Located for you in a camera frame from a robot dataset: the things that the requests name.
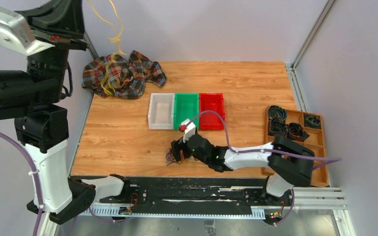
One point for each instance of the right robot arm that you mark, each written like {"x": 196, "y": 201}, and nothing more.
{"x": 291, "y": 162}

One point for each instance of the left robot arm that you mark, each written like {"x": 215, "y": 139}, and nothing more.
{"x": 31, "y": 98}

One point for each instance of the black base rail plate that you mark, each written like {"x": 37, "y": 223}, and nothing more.
{"x": 199, "y": 196}

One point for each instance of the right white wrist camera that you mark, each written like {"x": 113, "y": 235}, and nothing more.
{"x": 188, "y": 128}

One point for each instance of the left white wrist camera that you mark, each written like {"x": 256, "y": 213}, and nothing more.
{"x": 16, "y": 34}

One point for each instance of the plaid cloth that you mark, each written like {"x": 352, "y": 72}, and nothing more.
{"x": 113, "y": 75}

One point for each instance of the black coiled item upper left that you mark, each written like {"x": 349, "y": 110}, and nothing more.
{"x": 275, "y": 111}

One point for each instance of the green plastic bin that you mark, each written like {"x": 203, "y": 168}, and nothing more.
{"x": 186, "y": 106}

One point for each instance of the black coiled item centre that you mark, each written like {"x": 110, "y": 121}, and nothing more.
{"x": 296, "y": 132}

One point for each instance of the wooden compartment tray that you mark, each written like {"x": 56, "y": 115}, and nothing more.
{"x": 314, "y": 142}

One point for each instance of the white plastic bin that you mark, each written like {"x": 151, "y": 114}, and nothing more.
{"x": 160, "y": 114}

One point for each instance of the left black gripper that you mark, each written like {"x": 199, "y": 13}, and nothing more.
{"x": 60, "y": 22}

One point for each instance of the black coiled item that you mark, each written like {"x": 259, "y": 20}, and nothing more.
{"x": 312, "y": 121}
{"x": 275, "y": 111}
{"x": 296, "y": 132}
{"x": 277, "y": 127}

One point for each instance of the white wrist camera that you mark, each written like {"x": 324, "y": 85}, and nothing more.
{"x": 16, "y": 34}
{"x": 188, "y": 128}

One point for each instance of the black coiled item lower left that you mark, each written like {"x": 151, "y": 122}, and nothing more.
{"x": 277, "y": 127}

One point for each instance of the black coiled item far right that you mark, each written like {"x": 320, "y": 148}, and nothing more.
{"x": 312, "y": 121}

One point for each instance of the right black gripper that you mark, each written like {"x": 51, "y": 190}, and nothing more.
{"x": 177, "y": 146}

